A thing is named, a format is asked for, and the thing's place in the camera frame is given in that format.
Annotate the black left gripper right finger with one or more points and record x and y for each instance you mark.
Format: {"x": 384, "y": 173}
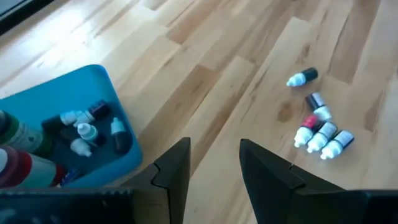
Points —
{"x": 273, "y": 193}

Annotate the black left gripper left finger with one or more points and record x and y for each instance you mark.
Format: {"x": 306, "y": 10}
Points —
{"x": 171, "y": 186}

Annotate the small black food coloring bottle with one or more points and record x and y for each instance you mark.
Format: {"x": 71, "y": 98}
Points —
{"x": 122, "y": 141}
{"x": 81, "y": 147}
{"x": 88, "y": 132}
{"x": 53, "y": 123}

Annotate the small red food coloring bottle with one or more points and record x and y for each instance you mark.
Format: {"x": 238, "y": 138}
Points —
{"x": 99, "y": 110}

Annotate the large red food coloring bottle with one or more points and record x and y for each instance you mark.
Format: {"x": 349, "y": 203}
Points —
{"x": 18, "y": 168}

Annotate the large green food coloring bottle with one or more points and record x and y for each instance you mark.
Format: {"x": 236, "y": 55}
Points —
{"x": 21, "y": 137}

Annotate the small pink food coloring bottle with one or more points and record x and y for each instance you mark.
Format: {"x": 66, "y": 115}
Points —
{"x": 303, "y": 135}

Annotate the small brown food coloring bottle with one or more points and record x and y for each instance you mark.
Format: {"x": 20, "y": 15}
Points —
{"x": 315, "y": 101}

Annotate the small dark brown coloring bottle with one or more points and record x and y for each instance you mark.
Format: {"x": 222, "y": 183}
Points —
{"x": 309, "y": 74}

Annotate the middle white dropper bottle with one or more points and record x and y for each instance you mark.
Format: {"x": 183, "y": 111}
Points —
{"x": 320, "y": 140}

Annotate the white dropper bottle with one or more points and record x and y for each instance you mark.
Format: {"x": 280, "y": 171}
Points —
{"x": 320, "y": 140}
{"x": 337, "y": 144}

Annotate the rightmost white dropper bottle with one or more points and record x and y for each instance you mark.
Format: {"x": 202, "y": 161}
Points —
{"x": 337, "y": 144}

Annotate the blue plastic bin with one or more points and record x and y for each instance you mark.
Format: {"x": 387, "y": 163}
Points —
{"x": 71, "y": 90}

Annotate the black aluminium table frame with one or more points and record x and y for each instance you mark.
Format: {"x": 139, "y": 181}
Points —
{"x": 15, "y": 21}

